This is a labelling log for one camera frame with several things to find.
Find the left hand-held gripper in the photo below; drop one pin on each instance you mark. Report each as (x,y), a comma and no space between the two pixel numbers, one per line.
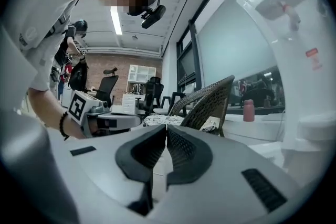
(77,107)

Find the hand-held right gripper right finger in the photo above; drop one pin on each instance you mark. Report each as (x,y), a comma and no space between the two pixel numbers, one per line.
(223,191)

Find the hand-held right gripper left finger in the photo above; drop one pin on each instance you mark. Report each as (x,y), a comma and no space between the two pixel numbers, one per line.
(105,165)

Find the white water dispenser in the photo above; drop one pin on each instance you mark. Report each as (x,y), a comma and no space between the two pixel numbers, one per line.
(302,73)

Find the person's left forearm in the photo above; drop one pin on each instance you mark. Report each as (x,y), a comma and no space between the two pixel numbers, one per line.
(47,110)

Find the white plastic drawer unit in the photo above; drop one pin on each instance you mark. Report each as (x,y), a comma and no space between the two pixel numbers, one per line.
(130,103)

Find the floral seat cushion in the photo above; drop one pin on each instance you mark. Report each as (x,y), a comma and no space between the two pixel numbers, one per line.
(162,120)

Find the black office chair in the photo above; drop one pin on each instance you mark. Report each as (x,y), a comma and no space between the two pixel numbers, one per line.
(106,89)
(152,91)

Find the white cubby shelf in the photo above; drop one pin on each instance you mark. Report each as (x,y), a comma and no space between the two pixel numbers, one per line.
(141,73)

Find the black bag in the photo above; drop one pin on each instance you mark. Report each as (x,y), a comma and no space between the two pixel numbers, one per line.
(78,77)

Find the pink bottle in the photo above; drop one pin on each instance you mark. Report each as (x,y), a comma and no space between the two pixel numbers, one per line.
(249,111)

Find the brown wicker chair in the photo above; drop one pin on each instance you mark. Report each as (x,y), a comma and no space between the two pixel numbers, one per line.
(210,102)

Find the ceiling light strip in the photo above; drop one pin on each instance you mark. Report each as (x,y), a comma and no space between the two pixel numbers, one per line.
(116,21)

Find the person's white t-shirt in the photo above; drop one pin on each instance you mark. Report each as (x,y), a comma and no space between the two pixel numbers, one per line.
(39,34)

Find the gray chair black frame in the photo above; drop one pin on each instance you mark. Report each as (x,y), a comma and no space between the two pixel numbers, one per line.
(166,103)

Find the black head camera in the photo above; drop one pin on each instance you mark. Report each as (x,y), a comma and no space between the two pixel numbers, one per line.
(153,17)

